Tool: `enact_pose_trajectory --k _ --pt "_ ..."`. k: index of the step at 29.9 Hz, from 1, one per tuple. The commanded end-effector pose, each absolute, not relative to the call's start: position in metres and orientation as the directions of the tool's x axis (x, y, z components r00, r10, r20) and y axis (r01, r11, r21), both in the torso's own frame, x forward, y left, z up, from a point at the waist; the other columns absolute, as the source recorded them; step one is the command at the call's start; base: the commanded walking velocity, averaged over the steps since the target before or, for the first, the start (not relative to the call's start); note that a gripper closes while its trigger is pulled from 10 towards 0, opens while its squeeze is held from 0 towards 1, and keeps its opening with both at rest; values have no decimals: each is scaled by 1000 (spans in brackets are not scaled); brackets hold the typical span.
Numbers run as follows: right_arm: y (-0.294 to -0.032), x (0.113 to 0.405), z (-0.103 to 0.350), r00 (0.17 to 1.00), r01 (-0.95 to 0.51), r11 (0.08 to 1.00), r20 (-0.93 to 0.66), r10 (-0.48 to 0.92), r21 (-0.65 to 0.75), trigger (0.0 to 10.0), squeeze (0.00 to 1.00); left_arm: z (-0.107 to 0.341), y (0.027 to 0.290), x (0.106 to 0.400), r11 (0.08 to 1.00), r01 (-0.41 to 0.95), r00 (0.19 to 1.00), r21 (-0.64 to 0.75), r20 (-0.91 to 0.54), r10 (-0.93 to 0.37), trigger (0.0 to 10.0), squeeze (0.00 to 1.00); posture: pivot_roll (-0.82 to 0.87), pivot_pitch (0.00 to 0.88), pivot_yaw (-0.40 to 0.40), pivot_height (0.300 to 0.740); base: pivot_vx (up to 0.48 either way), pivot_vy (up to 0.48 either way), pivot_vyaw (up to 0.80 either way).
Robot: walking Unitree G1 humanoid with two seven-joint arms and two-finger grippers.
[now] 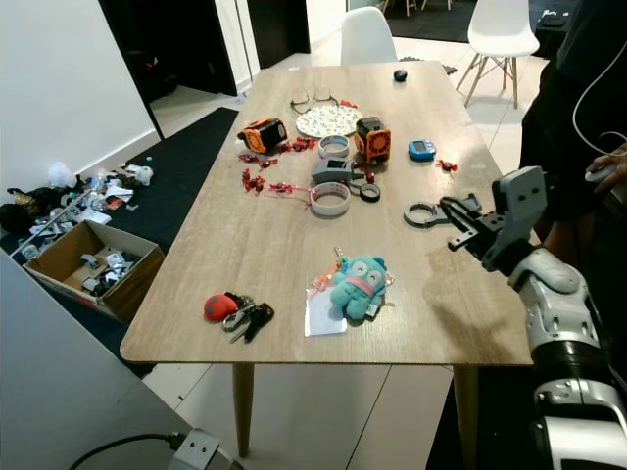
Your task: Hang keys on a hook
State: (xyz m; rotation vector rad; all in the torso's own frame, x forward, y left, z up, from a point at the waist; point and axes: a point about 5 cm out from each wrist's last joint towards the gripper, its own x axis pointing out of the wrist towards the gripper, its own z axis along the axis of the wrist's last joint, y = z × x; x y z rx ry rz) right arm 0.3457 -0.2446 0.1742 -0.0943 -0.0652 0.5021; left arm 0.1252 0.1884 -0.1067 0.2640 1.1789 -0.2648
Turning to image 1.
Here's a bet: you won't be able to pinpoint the teal plush toy keychain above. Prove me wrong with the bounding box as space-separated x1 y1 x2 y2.
329 255 389 322

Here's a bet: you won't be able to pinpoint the white handheld controller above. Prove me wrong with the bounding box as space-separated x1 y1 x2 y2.
584 163 618 185

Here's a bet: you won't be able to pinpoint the person's bare hand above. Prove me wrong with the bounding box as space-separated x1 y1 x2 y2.
591 145 627 187

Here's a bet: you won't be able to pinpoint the small blue timer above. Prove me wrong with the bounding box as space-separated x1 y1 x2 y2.
408 139 440 163

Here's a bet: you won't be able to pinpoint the orange black cube fan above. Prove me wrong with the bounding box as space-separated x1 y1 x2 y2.
354 117 394 165

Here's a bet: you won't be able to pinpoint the large white tape roll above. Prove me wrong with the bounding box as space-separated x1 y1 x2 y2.
310 183 352 218

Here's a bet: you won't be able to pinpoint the grey block device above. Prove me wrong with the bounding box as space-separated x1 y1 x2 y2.
312 159 365 189

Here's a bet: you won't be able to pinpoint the person in black clothes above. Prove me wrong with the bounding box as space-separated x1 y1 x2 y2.
519 0 627 285

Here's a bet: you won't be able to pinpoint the small white tape roll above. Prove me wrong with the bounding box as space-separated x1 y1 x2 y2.
318 135 351 160

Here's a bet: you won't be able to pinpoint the patterned round plate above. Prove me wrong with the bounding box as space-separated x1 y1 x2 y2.
295 105 362 139

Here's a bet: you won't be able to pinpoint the thin pink red strip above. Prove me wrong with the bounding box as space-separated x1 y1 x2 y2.
269 181 316 197

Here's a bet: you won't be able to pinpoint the wooden dining table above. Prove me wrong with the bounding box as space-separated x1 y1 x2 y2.
120 59 535 470

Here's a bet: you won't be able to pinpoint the white crumpled plastic bag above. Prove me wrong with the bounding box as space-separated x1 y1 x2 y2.
49 162 77 189

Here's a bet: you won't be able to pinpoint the white plastic chair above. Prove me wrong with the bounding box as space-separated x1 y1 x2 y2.
341 7 399 67
457 0 540 109

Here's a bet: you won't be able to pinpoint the mixed floor clutter pile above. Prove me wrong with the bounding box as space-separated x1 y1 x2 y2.
5 181 128 246

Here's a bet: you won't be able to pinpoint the flat orange black device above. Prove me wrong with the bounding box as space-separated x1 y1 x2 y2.
237 117 288 156

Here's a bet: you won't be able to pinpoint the loose white grey parts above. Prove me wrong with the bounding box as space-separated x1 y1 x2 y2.
73 250 143 295

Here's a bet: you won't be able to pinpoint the grey flat panel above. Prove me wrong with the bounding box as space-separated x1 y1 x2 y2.
0 253 187 470

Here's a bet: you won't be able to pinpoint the open cardboard box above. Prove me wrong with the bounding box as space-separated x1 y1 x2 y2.
24 220 153 324

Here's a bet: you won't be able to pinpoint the key bunch with red fob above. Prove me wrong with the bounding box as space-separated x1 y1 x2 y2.
204 292 276 344

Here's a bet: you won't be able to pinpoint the small white floor object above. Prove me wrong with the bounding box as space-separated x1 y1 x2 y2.
125 164 154 187

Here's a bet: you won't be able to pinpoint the dark blue floor carpet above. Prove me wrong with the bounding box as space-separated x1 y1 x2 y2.
88 108 241 378

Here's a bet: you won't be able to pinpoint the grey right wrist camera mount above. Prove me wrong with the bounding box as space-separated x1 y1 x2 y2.
490 166 548 270

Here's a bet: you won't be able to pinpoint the grey ring bracket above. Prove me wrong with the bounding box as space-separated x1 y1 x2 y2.
404 199 481 231

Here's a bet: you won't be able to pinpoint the thin white controller cable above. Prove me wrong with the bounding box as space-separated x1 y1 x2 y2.
571 59 627 160

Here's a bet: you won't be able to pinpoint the clear card holder orange lanyard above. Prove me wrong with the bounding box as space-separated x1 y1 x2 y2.
304 247 350 338

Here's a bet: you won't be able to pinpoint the thin frame eyeglasses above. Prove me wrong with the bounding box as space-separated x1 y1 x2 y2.
290 86 339 115

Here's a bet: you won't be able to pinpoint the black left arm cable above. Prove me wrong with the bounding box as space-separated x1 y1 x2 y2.
71 431 182 470

